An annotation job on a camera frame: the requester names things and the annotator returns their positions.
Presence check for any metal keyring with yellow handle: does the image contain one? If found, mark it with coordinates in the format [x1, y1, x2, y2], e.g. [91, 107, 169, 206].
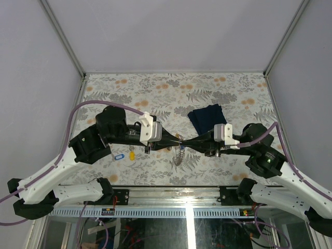
[173, 133, 186, 166]

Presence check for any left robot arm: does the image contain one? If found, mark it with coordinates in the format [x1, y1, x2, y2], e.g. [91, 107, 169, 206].
[7, 106, 179, 220]

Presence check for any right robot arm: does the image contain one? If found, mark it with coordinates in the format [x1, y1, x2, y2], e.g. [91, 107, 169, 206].
[182, 122, 331, 237]

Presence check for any dark blue folded cloth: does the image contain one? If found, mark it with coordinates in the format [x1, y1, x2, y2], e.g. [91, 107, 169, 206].
[187, 104, 227, 135]

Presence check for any yellow key tag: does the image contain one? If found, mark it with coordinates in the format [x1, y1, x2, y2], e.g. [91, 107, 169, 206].
[129, 151, 135, 161]

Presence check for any blue key tag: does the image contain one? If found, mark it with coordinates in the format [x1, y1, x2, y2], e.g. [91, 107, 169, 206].
[111, 154, 125, 161]

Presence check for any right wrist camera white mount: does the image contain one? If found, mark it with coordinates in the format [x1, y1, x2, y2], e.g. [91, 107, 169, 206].
[213, 123, 240, 149]

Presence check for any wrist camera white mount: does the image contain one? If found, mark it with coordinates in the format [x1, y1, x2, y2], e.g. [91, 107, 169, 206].
[139, 112, 162, 146]
[213, 123, 240, 149]

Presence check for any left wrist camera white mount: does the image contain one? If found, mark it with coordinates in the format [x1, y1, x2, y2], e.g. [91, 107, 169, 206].
[139, 112, 162, 146]

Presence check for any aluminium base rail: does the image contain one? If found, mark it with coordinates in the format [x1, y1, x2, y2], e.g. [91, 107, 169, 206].
[58, 185, 262, 207]

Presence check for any slotted grey cable duct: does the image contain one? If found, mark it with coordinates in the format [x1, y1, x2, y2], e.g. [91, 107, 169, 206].
[50, 207, 241, 218]

